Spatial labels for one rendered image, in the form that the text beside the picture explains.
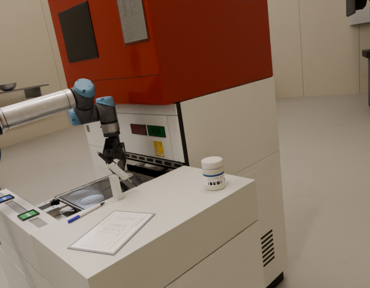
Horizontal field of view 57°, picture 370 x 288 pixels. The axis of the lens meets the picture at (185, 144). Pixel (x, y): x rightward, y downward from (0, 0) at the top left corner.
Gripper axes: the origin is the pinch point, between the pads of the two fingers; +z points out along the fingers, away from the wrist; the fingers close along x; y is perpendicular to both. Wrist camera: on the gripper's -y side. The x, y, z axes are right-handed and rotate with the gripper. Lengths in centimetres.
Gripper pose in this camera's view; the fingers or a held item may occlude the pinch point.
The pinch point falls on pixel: (119, 176)
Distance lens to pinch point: 154.2
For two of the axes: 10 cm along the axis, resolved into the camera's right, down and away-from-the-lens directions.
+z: 1.4, 9.6, 2.5
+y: -0.1, -2.5, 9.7
